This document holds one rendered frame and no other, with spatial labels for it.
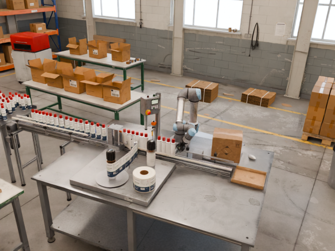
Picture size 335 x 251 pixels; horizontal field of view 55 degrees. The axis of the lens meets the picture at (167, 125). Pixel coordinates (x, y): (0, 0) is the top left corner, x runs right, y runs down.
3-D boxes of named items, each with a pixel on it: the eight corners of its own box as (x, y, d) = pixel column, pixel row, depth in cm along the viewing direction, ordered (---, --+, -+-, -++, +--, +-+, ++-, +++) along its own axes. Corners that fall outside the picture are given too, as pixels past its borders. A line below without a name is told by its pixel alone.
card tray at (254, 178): (230, 182, 305) (231, 178, 303) (236, 168, 326) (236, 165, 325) (262, 189, 295) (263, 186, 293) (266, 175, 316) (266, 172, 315)
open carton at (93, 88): (78, 96, 519) (76, 74, 503) (99, 87, 561) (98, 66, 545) (99, 101, 500) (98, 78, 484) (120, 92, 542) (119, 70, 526)
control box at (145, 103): (140, 113, 335) (140, 96, 327) (154, 110, 343) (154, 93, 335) (145, 116, 327) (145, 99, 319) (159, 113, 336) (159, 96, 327)
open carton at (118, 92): (98, 102, 495) (96, 79, 479) (116, 93, 537) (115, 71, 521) (119, 107, 481) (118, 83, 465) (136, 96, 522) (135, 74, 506)
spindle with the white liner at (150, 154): (144, 168, 314) (144, 141, 301) (148, 164, 321) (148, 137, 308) (153, 170, 311) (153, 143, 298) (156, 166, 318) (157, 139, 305)
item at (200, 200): (30, 179, 305) (30, 177, 304) (113, 120, 430) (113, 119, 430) (253, 247, 234) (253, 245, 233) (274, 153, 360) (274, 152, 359)
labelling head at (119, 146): (108, 149, 345) (106, 128, 334) (114, 144, 356) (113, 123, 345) (119, 152, 341) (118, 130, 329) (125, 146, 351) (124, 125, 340)
